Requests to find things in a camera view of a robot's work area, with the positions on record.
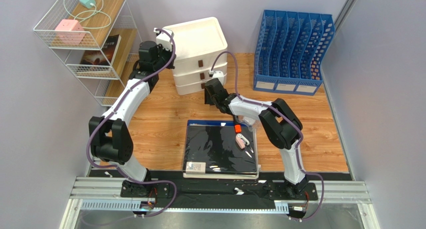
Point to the mint green charger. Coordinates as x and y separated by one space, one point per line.
88 3

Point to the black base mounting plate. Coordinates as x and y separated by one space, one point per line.
199 193

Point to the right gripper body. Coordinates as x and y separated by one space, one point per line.
211 88

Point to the pink cube power socket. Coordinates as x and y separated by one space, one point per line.
70 31

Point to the white three drawer organizer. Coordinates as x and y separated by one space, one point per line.
199 43

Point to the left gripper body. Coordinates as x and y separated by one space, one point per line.
165 56

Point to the blue folder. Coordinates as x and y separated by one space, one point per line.
220 123

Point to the white wire shelf rack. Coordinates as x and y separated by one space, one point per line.
97 41

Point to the clear plastic bag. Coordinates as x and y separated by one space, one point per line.
251 123

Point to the dark cover book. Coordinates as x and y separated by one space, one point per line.
100 60

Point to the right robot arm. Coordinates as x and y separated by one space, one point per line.
281 125

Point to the aluminium frame rail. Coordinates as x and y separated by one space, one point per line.
95 203

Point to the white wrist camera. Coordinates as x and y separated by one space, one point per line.
217 74
163 37

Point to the pink correction tape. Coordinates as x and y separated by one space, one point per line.
241 141

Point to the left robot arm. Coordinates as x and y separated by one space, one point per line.
109 136

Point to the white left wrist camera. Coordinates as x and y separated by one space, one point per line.
163 37

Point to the orange black highlighter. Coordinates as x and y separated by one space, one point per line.
237 128

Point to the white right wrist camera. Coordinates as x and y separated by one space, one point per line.
217 74

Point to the blue file organizer rack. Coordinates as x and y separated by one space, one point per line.
289 51

